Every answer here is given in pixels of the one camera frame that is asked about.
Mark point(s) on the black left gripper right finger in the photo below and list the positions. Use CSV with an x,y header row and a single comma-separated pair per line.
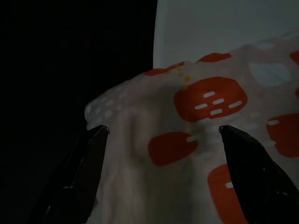
x,y
257,177

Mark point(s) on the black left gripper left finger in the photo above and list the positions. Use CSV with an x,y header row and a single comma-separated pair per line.
x,y
84,168

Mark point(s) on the pink orange patterned pillow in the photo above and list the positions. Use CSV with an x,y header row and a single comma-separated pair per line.
x,y
210,98

